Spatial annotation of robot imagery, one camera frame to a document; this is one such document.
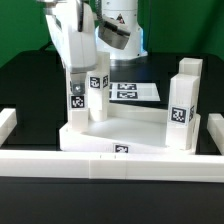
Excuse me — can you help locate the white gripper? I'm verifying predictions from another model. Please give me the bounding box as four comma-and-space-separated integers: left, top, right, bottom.
44, 0, 97, 95

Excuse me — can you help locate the white desk top tray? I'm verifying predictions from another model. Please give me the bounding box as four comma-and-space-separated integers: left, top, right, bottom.
59, 103, 200, 155

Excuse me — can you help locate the fiducial marker sheet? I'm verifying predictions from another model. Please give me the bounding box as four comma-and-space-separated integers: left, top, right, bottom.
109, 82, 160, 102

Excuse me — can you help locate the white left fence block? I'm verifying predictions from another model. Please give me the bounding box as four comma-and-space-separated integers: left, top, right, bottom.
0, 108, 17, 147

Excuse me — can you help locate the white fence block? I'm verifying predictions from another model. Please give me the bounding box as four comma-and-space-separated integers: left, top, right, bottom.
0, 108, 17, 147
207, 113, 224, 156

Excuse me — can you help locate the white front fence bar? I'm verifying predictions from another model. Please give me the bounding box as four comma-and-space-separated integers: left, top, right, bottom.
0, 150, 224, 183

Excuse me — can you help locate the white right fence block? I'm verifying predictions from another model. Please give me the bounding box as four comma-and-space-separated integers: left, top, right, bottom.
207, 113, 224, 156

